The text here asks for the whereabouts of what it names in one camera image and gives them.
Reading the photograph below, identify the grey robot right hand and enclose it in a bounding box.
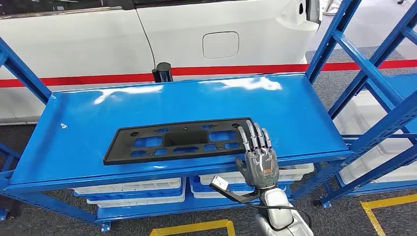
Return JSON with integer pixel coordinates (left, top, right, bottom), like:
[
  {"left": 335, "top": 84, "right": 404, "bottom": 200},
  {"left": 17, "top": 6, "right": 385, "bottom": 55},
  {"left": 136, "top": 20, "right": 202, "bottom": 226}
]
[{"left": 235, "top": 119, "right": 280, "bottom": 190}]

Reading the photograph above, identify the black plastic bumper bracket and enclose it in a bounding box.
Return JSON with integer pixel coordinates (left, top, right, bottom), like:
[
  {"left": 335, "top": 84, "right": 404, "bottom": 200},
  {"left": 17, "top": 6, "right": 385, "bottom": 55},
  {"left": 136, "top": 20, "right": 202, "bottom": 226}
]
[{"left": 103, "top": 117, "right": 255, "bottom": 166}]

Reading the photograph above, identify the blue metal shelf rack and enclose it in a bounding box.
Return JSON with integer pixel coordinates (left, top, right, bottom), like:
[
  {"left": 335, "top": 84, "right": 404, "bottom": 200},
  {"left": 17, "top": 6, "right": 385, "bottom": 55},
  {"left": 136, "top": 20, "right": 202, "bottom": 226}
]
[
  {"left": 0, "top": 0, "right": 417, "bottom": 234},
  {"left": 321, "top": 0, "right": 417, "bottom": 209}
]

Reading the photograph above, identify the blue plastic bin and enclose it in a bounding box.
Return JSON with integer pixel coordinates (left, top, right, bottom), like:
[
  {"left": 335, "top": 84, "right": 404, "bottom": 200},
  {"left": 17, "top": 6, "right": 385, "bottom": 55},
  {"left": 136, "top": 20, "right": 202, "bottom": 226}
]
[
  {"left": 74, "top": 187, "right": 185, "bottom": 202},
  {"left": 189, "top": 176, "right": 292, "bottom": 193}
]

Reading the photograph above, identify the yellow floor tape square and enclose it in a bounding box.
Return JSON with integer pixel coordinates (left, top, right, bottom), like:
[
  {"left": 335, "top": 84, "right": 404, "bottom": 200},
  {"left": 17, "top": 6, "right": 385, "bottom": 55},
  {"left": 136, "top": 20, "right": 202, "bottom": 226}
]
[{"left": 149, "top": 219, "right": 236, "bottom": 236}]

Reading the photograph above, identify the white car body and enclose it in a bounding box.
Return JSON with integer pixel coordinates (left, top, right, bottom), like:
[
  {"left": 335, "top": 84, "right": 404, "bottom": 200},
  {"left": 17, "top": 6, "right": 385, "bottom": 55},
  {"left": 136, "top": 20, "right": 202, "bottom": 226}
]
[{"left": 0, "top": 0, "right": 323, "bottom": 84}]

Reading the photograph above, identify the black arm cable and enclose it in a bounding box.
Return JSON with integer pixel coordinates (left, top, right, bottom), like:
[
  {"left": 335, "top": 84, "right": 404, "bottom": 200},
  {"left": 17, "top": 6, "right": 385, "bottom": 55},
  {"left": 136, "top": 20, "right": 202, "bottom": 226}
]
[{"left": 241, "top": 200, "right": 313, "bottom": 229}]

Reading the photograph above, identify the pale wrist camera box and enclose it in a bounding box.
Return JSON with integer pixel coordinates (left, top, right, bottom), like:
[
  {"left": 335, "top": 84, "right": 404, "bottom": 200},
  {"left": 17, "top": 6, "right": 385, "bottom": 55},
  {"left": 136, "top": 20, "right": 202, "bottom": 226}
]
[{"left": 211, "top": 175, "right": 230, "bottom": 192}]

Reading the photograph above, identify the black cylindrical post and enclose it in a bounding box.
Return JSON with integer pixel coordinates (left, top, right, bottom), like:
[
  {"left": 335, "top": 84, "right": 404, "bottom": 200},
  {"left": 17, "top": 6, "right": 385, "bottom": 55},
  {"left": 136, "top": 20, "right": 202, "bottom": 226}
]
[{"left": 151, "top": 62, "right": 174, "bottom": 83}]

